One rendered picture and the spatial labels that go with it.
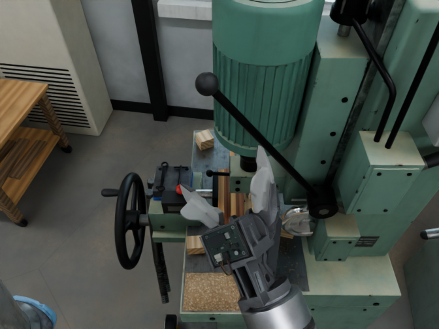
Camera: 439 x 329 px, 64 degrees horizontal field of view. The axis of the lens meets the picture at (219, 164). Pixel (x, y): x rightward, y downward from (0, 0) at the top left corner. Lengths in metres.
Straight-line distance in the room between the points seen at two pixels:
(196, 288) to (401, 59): 0.62
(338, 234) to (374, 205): 0.11
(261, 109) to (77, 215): 1.71
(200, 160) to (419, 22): 0.73
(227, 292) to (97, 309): 1.14
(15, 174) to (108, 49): 0.94
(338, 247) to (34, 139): 2.01
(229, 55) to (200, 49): 1.66
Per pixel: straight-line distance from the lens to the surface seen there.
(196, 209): 0.55
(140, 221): 1.09
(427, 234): 1.03
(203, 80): 0.51
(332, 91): 0.65
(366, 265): 1.11
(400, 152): 0.66
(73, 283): 2.00
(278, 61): 0.57
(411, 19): 0.57
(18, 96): 2.21
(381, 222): 0.96
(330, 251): 0.84
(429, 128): 0.68
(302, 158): 0.76
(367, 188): 0.67
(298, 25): 0.56
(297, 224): 0.85
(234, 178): 0.85
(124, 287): 1.92
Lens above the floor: 1.74
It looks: 50 degrees down
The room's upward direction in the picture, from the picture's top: straight up
